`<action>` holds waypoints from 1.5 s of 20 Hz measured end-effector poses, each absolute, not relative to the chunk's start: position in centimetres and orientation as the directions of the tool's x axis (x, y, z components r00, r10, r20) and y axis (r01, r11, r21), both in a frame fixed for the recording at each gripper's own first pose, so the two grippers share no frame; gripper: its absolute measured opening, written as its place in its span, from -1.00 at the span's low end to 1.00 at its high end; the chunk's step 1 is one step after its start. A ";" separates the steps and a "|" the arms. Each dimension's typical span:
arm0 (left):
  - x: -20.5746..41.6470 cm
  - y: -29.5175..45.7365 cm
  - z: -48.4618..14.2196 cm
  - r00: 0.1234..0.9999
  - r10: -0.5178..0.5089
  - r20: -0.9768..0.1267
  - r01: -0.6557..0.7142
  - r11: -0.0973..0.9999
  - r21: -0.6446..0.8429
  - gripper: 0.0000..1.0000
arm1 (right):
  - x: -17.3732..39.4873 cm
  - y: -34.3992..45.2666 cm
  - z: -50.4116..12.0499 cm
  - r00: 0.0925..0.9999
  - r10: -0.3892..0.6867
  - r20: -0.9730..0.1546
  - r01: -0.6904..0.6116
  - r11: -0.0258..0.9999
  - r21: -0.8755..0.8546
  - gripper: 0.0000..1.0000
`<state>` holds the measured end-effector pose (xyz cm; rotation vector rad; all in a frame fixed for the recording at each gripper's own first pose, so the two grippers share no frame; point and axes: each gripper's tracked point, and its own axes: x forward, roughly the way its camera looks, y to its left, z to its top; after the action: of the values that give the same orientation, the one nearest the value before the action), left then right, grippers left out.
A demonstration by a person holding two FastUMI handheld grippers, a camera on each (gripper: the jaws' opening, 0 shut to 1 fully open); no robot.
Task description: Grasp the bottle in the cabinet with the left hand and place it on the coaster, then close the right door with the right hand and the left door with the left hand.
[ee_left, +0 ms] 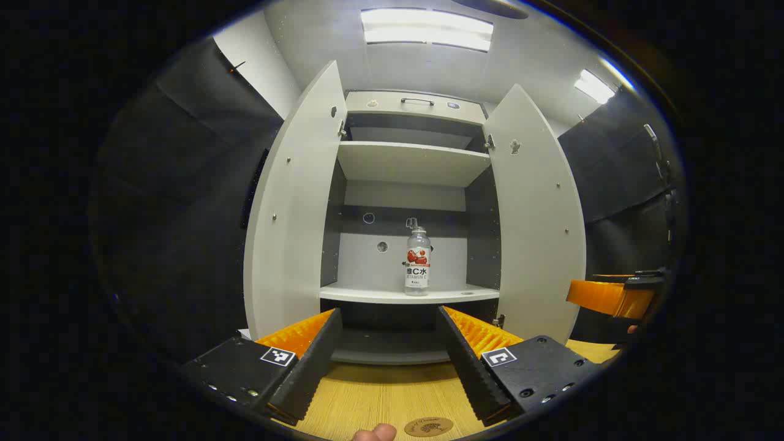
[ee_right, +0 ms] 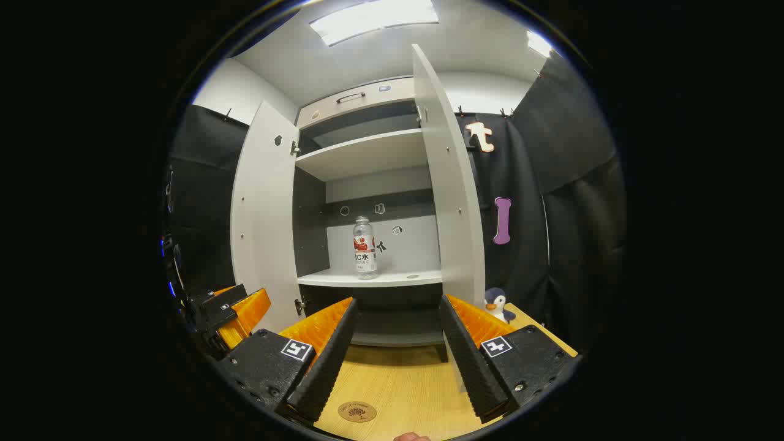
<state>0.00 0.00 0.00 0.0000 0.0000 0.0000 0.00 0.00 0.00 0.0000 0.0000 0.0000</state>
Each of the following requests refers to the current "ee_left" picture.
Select small ceiling light panel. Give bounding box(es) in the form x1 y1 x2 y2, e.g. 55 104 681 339
573 68 617 105

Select large ceiling light panel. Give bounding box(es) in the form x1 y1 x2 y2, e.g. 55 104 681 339
360 7 494 53

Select grey cabinet door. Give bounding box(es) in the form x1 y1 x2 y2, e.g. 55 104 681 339
243 60 349 341
483 84 587 344

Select grey cabinet shelf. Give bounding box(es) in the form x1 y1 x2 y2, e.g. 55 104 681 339
336 140 492 188
319 282 500 306

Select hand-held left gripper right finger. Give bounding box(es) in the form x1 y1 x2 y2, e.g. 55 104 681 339
436 305 606 428

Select clear bottle red label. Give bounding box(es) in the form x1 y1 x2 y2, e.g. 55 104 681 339
404 217 432 297

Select grey cabinet drawer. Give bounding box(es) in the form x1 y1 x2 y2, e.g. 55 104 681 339
344 90 488 127

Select round brown coaster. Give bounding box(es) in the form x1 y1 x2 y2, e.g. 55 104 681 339
404 416 454 438

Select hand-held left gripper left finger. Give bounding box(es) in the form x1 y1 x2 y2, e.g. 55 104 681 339
179 307 344 427

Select black backdrop cloth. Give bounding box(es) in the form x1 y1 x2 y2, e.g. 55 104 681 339
91 36 684 363

